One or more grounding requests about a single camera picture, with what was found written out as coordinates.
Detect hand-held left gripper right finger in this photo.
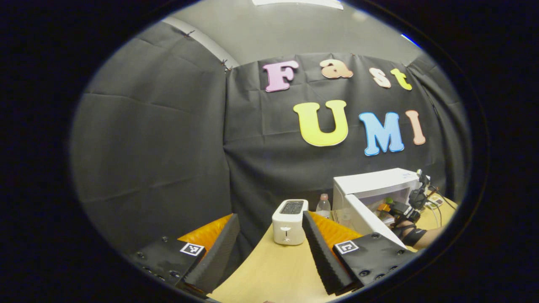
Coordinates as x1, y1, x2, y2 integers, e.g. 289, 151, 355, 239
302, 211, 417, 295

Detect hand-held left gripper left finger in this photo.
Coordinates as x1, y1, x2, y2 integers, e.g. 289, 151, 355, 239
126, 213, 240, 294

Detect white microwave oven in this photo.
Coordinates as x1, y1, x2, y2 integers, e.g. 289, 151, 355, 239
332, 168, 422, 249

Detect clear plastic bottle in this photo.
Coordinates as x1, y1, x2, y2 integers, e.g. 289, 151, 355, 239
316, 193, 332, 219

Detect white toaster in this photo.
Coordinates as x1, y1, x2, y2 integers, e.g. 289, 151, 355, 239
272, 199, 309, 246

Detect black backdrop cloth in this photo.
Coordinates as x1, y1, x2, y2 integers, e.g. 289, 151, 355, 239
69, 21, 472, 270

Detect ceiling light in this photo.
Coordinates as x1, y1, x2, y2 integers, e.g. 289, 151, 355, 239
253, 0, 344, 10

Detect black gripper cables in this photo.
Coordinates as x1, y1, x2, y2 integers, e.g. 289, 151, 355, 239
425, 185, 457, 230

